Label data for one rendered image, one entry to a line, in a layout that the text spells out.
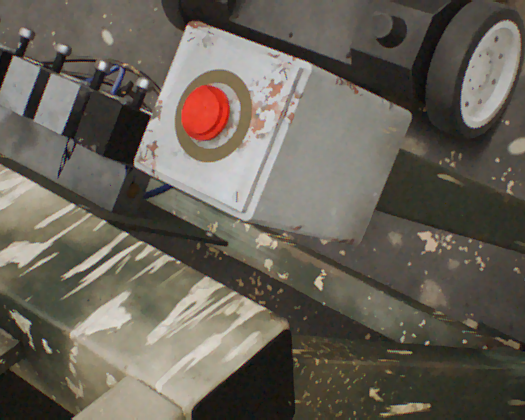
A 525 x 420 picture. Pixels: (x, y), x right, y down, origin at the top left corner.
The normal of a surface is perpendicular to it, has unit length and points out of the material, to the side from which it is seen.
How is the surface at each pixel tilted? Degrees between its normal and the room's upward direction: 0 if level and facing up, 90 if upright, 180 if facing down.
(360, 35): 0
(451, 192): 90
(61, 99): 0
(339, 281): 0
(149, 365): 51
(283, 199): 90
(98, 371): 39
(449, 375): 90
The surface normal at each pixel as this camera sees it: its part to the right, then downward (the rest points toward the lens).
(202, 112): -0.54, -0.14
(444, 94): -0.63, 0.44
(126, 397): -0.05, -0.80
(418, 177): 0.76, 0.36
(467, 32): -0.36, -0.41
